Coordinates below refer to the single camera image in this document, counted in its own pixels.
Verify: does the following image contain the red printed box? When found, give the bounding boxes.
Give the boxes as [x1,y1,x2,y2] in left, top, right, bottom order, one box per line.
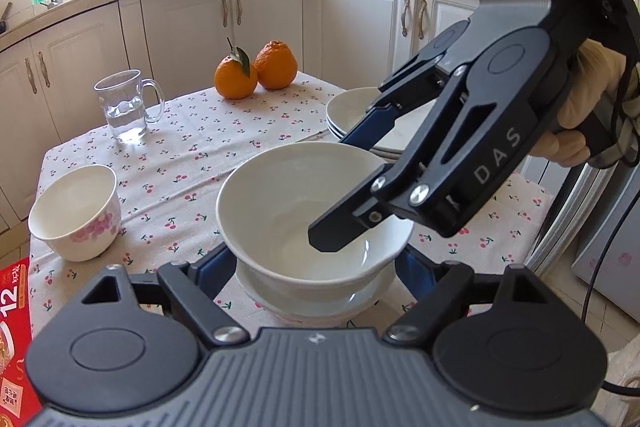
[0,257,43,427]

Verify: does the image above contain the silver appliance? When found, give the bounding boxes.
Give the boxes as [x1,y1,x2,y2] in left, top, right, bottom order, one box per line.
[522,152,640,308]

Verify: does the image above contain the person's right hand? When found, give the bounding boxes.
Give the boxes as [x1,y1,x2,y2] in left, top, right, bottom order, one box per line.
[530,39,640,170]

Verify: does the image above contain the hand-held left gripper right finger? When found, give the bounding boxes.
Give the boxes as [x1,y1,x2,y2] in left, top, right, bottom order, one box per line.
[382,244,551,348]

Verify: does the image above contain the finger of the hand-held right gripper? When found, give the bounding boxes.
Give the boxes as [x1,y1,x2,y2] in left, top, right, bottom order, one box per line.
[340,18,481,152]
[308,157,426,254]

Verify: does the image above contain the orange with leaf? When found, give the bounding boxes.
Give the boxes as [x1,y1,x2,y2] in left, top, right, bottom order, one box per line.
[214,38,259,100]

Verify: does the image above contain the cherry print tablecloth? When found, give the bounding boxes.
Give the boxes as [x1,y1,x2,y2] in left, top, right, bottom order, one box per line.
[27,71,556,343]

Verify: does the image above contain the white cloth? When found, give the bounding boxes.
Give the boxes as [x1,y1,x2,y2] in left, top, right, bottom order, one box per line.
[595,332,640,427]

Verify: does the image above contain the glass mug with water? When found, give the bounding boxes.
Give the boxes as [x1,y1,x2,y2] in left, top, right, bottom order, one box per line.
[94,69,167,145]

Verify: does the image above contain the white bowl pink flowers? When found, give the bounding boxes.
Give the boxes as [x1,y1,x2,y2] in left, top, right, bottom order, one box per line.
[27,164,123,263]

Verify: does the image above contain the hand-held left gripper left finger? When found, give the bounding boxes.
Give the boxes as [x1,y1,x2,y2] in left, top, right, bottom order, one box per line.
[82,243,251,348]

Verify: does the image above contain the plain white bowl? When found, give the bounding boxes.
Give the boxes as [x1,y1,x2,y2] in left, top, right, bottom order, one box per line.
[216,142,415,295]
[235,259,396,327]

